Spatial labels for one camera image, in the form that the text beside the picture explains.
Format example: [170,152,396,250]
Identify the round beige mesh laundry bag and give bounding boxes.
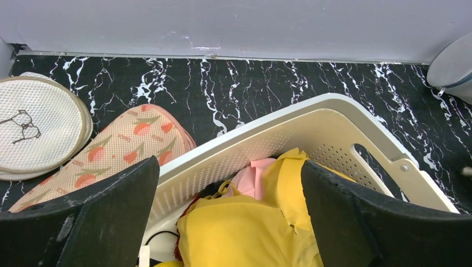
[1,72,93,181]

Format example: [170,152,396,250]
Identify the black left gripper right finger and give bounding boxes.
[301,160,471,266]

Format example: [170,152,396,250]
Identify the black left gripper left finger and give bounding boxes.
[1,156,160,266]

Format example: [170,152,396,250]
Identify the floral peach mesh laundry bag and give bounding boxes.
[9,104,196,212]

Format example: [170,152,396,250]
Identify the pink garment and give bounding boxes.
[222,158,277,201]

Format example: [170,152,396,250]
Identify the cream plastic laundry basket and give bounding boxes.
[140,93,461,263]

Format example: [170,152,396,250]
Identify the yellow bra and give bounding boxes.
[151,148,357,267]

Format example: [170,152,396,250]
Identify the white mesh bag blue zipper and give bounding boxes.
[426,33,471,104]

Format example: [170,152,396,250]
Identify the black garment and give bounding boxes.
[189,180,232,206]

